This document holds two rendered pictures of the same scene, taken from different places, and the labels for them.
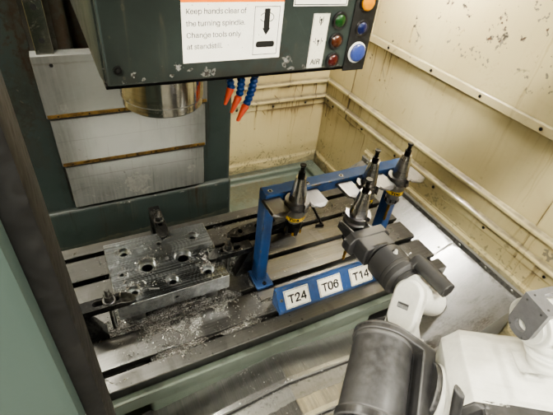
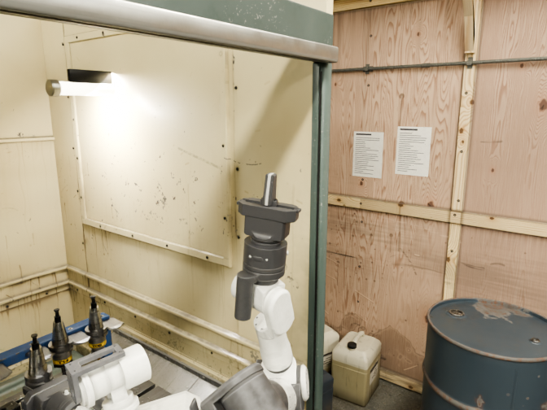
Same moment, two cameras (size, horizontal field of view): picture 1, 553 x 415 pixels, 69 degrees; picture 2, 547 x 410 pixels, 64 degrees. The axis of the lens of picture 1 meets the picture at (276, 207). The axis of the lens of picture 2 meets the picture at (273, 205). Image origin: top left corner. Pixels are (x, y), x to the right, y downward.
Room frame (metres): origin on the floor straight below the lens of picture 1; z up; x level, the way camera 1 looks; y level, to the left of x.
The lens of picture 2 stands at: (-0.37, -0.40, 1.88)
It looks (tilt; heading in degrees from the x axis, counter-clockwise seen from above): 13 degrees down; 339
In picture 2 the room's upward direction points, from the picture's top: straight up
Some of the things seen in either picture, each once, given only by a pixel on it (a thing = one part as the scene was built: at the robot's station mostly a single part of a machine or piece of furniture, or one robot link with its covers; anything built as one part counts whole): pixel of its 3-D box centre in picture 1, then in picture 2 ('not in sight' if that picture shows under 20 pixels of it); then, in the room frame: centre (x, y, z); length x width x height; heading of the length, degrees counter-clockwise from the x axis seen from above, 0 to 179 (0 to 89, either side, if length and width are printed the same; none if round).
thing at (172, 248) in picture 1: (165, 266); not in sight; (0.74, 0.29, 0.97); 0.29 x 0.23 x 0.05; 121
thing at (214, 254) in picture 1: (230, 257); not in sight; (0.80, 0.11, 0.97); 0.13 x 0.03 x 0.15; 121
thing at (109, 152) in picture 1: (135, 129); not in sight; (1.13, 0.49, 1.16); 0.48 x 0.05 x 0.51; 121
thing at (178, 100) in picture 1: (160, 72); not in sight; (0.75, 0.26, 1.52); 0.16 x 0.16 x 0.12
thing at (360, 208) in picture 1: (361, 202); (37, 359); (0.76, -0.20, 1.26); 0.04 x 0.04 x 0.07
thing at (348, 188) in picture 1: (350, 190); (41, 355); (0.88, -0.19, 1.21); 0.07 x 0.05 x 0.01; 31
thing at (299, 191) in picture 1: (299, 188); not in sight; (0.79, -0.05, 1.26); 0.04 x 0.04 x 0.07
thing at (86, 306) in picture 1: (108, 310); not in sight; (0.57, 0.38, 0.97); 0.13 x 0.03 x 0.15; 121
